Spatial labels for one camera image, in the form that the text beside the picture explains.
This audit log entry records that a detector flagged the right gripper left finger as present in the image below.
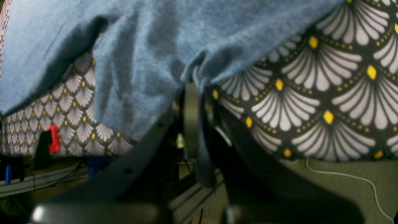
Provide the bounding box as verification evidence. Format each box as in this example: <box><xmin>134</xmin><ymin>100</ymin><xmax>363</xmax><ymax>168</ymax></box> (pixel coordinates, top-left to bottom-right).
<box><xmin>30</xmin><ymin>83</ymin><xmax>199</xmax><ymax>224</ymax></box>

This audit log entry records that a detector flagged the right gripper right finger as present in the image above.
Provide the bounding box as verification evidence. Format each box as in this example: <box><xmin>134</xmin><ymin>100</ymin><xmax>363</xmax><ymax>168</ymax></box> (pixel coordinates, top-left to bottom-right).
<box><xmin>199</xmin><ymin>94</ymin><xmax>364</xmax><ymax>224</ymax></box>

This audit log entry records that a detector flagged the blue T-shirt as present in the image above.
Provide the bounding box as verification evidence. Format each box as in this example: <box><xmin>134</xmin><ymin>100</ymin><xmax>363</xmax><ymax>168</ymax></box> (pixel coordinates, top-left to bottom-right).
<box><xmin>1</xmin><ymin>0</ymin><xmax>342</xmax><ymax>140</ymax></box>

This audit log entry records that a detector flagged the red black table clamp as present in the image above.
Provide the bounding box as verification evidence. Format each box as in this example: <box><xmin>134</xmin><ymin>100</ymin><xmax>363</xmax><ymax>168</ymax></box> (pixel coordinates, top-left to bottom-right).
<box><xmin>31</xmin><ymin>125</ymin><xmax>61</xmax><ymax>170</ymax></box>

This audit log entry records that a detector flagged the fan-patterned table cloth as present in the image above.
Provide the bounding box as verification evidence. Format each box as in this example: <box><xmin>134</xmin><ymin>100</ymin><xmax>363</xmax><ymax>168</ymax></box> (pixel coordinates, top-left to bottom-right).
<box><xmin>1</xmin><ymin>0</ymin><xmax>397</xmax><ymax>162</ymax></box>

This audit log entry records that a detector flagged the white cable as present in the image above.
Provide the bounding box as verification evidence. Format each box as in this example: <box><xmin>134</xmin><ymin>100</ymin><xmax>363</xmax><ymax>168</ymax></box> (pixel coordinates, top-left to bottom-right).
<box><xmin>305</xmin><ymin>157</ymin><xmax>395</xmax><ymax>223</ymax></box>

